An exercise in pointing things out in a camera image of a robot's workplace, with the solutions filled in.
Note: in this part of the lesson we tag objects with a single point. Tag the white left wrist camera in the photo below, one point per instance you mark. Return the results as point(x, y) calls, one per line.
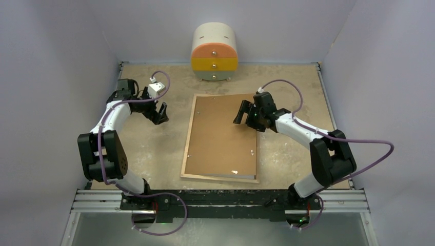
point(155, 88)

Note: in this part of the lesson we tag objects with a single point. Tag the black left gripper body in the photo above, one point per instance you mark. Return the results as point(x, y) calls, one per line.
point(144, 106)

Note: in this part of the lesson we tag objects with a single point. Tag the wooden picture frame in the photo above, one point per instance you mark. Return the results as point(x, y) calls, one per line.
point(187, 142)

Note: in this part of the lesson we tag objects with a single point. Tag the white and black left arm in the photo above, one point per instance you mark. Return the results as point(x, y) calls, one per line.
point(101, 152)

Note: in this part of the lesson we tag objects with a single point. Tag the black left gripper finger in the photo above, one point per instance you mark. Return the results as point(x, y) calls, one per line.
point(155, 117)
point(162, 115)

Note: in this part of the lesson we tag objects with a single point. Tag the small colourful drawer cabinet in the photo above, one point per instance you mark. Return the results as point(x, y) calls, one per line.
point(214, 56)

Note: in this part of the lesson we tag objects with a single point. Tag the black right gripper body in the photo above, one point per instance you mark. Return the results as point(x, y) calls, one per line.
point(254, 119)

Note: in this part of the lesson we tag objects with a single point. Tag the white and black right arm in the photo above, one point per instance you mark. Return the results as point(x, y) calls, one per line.
point(331, 156)

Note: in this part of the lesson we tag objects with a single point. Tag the black and aluminium base rail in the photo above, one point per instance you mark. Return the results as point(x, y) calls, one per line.
point(274, 205)

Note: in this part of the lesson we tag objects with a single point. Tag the brown cardboard backing board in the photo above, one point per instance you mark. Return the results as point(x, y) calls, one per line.
point(221, 142)

